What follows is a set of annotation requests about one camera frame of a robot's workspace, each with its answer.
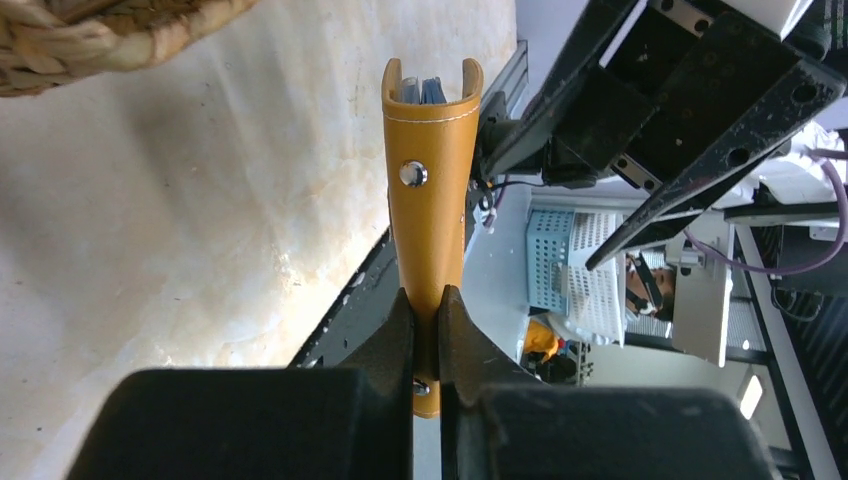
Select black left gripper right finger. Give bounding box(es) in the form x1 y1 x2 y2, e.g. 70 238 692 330
438 286 779 479

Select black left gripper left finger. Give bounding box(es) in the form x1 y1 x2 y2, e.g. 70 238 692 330
68 290 413 479

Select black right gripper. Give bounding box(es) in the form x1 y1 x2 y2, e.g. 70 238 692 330
476 0 847 270

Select yellow leather card holder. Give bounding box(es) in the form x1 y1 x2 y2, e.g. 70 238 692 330
381 58 484 419

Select woven wicker divided tray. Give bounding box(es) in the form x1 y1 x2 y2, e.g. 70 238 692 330
1 0 256 98

